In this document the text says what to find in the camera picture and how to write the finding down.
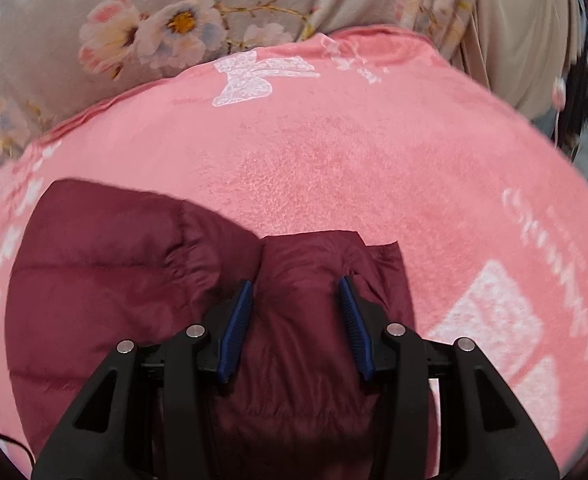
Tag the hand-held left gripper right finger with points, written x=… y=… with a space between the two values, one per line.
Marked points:
x=358 y=332

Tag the maroon quilted puffer jacket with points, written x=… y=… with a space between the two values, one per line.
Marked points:
x=123 y=285

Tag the grey floral bed sheet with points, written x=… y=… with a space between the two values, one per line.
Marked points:
x=148 y=25

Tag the pink printed blanket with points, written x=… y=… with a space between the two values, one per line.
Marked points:
x=349 y=160

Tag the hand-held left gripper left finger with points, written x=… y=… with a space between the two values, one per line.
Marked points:
x=233 y=332

